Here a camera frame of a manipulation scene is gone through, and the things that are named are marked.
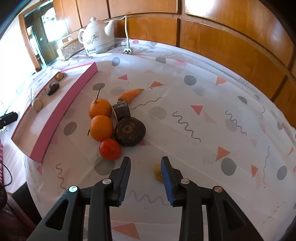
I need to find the silver kettle base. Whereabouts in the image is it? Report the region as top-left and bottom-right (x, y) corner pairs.
(84, 45), (116, 57)

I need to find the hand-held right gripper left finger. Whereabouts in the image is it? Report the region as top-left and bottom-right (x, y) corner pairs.
(32, 156), (132, 241)

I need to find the silver embossed tissue box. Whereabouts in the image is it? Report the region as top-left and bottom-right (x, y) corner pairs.
(57, 37), (85, 61)

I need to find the white power cord with plug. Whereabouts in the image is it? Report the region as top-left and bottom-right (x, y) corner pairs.
(124, 16), (134, 55)

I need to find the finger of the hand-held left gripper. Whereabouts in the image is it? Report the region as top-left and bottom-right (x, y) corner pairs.
(0, 112), (18, 129)

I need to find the small dark water chestnut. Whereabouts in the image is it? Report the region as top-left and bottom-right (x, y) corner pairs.
(46, 82), (60, 95)

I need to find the small red tomato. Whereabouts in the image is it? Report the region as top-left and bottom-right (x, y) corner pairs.
(99, 138), (122, 161)

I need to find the white patterned tablecloth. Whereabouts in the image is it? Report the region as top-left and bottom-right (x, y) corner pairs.
(0, 37), (296, 241)

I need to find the small carrot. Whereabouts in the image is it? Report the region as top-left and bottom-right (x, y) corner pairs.
(117, 88), (144, 103)

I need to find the large dark water chestnut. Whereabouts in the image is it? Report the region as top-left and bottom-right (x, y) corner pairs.
(114, 117), (146, 147)

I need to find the pink shallow box tray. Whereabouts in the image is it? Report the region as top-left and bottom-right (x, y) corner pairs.
(11, 61), (98, 164)

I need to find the orange with long stem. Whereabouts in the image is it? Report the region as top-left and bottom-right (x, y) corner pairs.
(89, 85), (113, 119)

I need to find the dark-skinned sugarcane piece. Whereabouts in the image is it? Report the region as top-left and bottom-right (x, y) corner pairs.
(112, 101), (131, 121)

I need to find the stemless orange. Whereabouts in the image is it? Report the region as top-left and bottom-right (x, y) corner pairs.
(88, 115), (114, 142)

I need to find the black cable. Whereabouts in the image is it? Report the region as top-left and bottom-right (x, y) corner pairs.
(0, 162), (13, 187)

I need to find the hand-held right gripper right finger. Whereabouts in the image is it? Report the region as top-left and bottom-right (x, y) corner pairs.
(161, 156), (264, 241)

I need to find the white floral ceramic kettle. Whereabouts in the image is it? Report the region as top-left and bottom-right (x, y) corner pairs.
(78, 17), (116, 52)

